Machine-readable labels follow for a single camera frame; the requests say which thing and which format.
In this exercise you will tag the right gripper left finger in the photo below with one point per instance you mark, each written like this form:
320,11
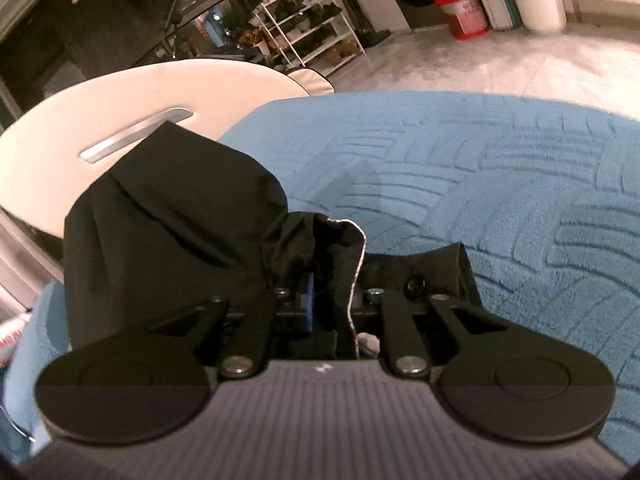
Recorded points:
153,379

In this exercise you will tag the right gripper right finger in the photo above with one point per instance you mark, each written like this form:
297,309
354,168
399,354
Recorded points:
496,377

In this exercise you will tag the black garment with striped lining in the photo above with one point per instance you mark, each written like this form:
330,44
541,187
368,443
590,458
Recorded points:
181,219

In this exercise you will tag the red white printed bag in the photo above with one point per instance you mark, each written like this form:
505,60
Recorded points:
11,331

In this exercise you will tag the light blue quilted bedspread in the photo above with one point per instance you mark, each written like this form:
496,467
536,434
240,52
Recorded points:
544,197

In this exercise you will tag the white shelving rack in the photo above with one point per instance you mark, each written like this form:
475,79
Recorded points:
312,34

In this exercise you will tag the red bucket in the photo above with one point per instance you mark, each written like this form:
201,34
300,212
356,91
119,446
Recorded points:
466,18

